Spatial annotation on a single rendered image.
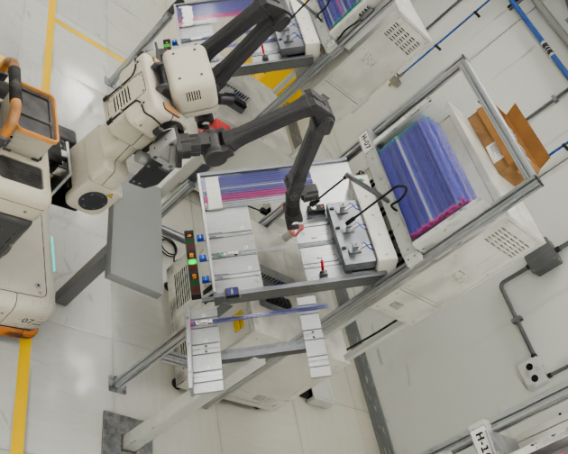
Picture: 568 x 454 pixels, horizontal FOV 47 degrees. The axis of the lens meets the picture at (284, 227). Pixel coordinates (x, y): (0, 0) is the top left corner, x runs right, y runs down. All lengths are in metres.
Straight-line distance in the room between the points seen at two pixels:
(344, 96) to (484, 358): 1.74
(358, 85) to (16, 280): 2.18
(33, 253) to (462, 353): 2.55
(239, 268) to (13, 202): 0.95
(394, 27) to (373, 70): 0.28
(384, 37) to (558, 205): 1.43
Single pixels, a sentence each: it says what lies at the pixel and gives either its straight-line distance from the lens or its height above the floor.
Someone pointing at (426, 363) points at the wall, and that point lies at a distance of 4.29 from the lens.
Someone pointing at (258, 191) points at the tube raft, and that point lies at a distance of 2.96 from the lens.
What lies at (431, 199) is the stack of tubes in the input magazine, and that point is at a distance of 2.64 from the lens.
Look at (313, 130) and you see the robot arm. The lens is 2.22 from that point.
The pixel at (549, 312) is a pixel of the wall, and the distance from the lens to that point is 3.97.
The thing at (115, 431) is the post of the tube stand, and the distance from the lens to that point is 2.98.
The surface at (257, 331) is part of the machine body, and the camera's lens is 2.87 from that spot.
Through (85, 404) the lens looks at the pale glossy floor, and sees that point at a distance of 2.96.
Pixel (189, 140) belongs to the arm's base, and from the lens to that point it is 2.14.
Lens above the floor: 2.26
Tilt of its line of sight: 28 degrees down
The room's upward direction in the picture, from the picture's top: 51 degrees clockwise
